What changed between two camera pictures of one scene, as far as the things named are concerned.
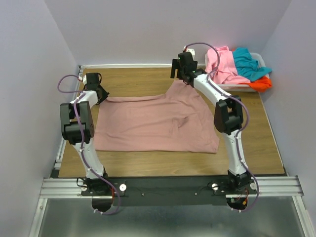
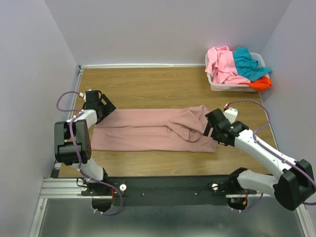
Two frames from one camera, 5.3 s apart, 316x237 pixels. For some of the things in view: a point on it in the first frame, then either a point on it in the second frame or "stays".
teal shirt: (248, 67) stays
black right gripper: (175, 65) to (207, 129)
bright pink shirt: (226, 72) stays
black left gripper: (104, 94) to (108, 107)
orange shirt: (261, 85) stays
